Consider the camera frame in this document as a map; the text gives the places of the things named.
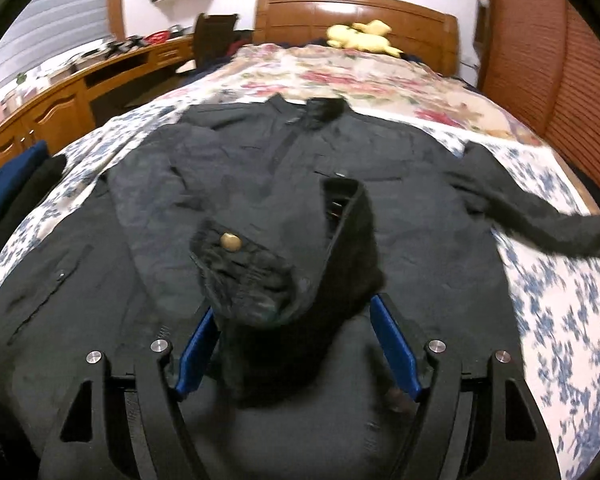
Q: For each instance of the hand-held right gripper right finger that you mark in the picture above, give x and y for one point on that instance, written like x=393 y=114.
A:
x=396 y=350

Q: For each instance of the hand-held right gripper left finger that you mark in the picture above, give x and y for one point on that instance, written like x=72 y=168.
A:
x=196 y=355

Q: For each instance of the black jacket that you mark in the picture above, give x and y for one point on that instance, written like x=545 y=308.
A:
x=290 y=240

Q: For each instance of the blue floral bed sheet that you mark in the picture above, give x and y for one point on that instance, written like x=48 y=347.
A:
x=550 y=310

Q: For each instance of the black cloth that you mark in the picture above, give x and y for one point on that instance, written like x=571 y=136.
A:
x=15 y=200

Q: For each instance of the blue cloth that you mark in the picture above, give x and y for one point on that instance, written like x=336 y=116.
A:
x=5 y=182

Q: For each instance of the red floral quilt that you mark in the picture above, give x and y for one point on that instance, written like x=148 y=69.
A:
x=370 y=85

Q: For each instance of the wooden desk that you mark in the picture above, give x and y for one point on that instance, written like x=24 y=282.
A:
x=65 y=95

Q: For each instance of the yellow plush toy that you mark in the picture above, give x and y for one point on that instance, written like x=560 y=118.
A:
x=362 y=36

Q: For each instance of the dark chair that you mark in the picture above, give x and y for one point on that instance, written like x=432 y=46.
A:
x=219 y=35

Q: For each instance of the wooden wardrobe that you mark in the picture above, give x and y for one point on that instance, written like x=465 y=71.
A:
x=550 y=65

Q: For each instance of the wooden headboard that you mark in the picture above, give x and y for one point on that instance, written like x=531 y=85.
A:
x=360 y=17

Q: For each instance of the window blind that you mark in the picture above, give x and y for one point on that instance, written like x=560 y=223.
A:
x=45 y=15

